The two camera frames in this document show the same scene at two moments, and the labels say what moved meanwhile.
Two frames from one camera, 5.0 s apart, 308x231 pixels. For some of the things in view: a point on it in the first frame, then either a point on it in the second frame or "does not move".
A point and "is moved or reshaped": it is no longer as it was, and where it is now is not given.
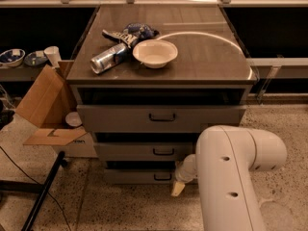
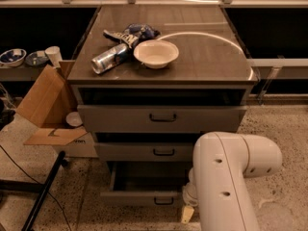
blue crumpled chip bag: [132, 33] does not move
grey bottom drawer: [137, 176] is moved or reshaped
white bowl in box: [73, 118] does not move
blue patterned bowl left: [12, 57] does not move
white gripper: [183, 176] to [189, 196]
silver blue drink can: [112, 59] does not move
